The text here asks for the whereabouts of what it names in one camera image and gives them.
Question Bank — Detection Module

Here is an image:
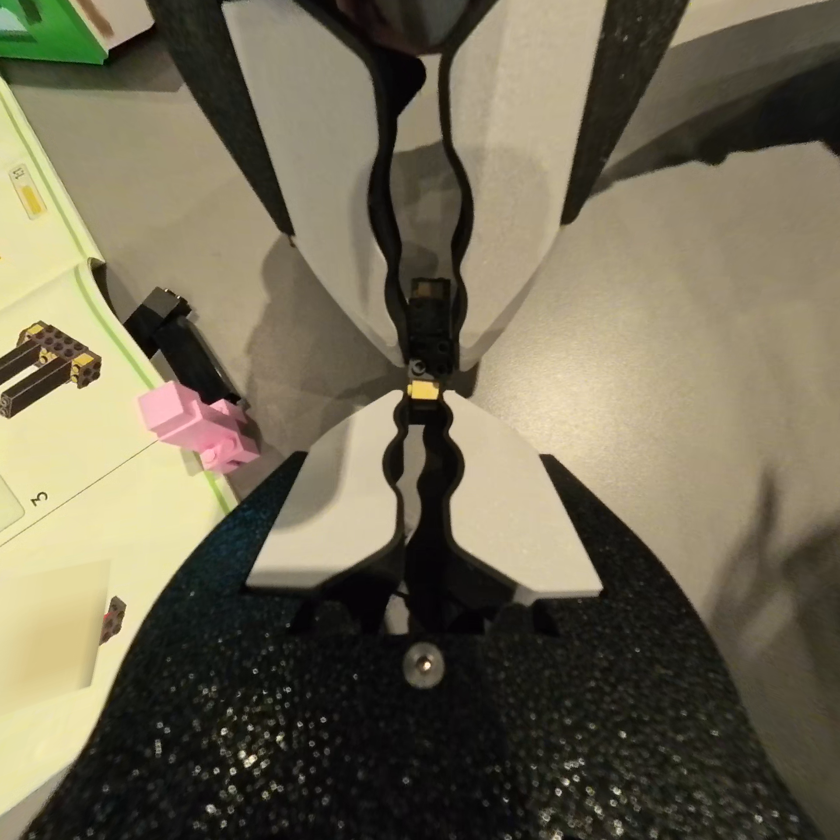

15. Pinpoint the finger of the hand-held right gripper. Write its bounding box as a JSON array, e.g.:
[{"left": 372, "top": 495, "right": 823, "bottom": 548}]
[
  {"left": 222, "top": 0, "right": 406, "bottom": 366},
  {"left": 440, "top": 0, "right": 609, "bottom": 376}
]

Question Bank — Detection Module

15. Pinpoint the long black brick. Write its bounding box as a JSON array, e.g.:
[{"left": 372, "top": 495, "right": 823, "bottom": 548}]
[
  {"left": 154, "top": 318, "right": 242, "bottom": 406},
  {"left": 123, "top": 287, "right": 193, "bottom": 332}
]

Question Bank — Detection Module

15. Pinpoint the pink brick pig figure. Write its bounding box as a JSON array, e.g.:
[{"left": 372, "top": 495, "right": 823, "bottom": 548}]
[{"left": 138, "top": 381, "right": 260, "bottom": 473}]

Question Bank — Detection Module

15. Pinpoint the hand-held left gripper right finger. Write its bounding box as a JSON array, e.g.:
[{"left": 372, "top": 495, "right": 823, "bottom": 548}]
[{"left": 441, "top": 395, "right": 605, "bottom": 602}]

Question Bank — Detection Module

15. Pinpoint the grey desk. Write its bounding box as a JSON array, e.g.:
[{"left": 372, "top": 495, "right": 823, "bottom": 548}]
[{"left": 0, "top": 0, "right": 840, "bottom": 840}]

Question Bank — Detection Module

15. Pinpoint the pale green instruction booklet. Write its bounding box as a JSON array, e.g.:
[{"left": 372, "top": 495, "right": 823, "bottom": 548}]
[{"left": 0, "top": 77, "right": 240, "bottom": 756}]

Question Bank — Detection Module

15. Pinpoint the dark brick tan plate assembly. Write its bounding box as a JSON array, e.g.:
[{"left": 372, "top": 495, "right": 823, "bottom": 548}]
[{"left": 405, "top": 276, "right": 458, "bottom": 411}]

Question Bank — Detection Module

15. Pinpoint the green cardboard box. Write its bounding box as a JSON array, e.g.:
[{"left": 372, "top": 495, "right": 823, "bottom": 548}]
[{"left": 0, "top": 0, "right": 155, "bottom": 67}]

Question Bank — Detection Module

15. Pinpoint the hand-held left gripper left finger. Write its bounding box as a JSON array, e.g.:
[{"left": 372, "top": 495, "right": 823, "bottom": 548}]
[{"left": 245, "top": 391, "right": 406, "bottom": 596}]

